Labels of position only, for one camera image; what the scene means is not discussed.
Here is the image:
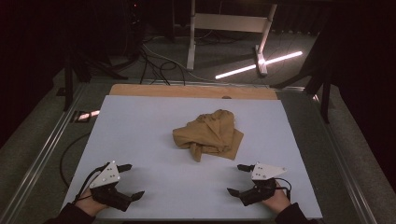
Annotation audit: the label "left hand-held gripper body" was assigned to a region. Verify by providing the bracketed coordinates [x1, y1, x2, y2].
[89, 161, 133, 213]

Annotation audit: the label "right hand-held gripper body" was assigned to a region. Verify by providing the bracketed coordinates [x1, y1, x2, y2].
[239, 161, 288, 207]

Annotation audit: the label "tan children's pants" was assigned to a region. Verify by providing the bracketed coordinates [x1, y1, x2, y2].
[172, 108, 245, 163]

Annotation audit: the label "person's left hand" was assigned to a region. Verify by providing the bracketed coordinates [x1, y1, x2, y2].
[74, 188, 108, 217]

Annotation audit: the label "pale blue table mat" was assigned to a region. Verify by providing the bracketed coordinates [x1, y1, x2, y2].
[60, 94, 323, 220]

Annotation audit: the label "wooden table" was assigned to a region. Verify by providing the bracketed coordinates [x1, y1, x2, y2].
[108, 83, 278, 101]

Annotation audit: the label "black metal stand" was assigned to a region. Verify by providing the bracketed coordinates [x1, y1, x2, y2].
[270, 6, 336, 124]
[55, 46, 129, 112]

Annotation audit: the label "glowing light strip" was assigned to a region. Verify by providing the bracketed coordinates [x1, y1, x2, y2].
[214, 50, 304, 80]

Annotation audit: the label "dark computer tower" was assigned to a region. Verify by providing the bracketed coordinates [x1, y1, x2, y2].
[124, 0, 148, 58]

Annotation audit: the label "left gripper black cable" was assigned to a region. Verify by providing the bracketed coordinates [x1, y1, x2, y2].
[73, 163, 110, 204]

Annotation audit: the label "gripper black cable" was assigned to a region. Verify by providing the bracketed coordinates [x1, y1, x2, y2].
[274, 176, 293, 201]
[73, 163, 110, 204]

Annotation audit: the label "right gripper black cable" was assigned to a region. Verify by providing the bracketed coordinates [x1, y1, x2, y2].
[274, 176, 293, 201]

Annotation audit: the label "black floor cable loop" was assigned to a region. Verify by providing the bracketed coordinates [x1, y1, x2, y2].
[59, 132, 92, 189]

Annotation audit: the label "metal floor rail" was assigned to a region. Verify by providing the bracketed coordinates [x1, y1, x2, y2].
[0, 83, 88, 224]
[306, 90, 378, 224]

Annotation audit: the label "tangled black floor cables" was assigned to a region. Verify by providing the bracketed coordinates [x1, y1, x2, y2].
[138, 46, 188, 87]

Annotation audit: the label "white floor cable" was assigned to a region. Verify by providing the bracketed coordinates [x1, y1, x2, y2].
[142, 42, 220, 84]

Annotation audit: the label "white desk frame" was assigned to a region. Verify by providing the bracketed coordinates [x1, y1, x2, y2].
[186, 0, 278, 77]

